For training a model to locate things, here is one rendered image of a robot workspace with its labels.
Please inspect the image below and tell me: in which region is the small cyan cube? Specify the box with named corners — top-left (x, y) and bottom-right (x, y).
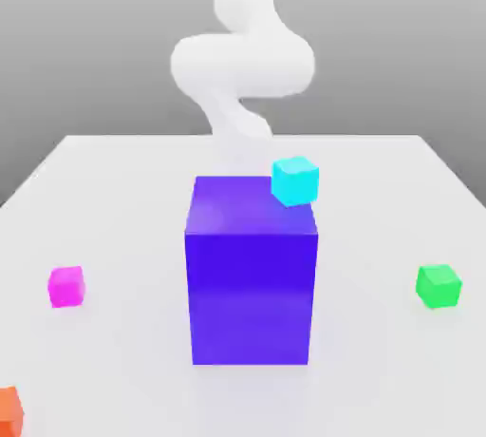
top-left (271, 156), bottom-right (321, 208)

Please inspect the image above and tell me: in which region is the small magenta cube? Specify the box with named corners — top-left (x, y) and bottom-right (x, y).
top-left (47, 265), bottom-right (86, 310)

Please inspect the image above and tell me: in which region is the small green cube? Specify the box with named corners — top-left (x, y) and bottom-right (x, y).
top-left (414, 263), bottom-right (463, 310)

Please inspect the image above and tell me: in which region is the small orange cube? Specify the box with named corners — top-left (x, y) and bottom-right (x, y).
top-left (0, 386), bottom-right (26, 437)

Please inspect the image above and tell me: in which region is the large purple box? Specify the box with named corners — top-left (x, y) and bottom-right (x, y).
top-left (183, 175), bottom-right (319, 367)

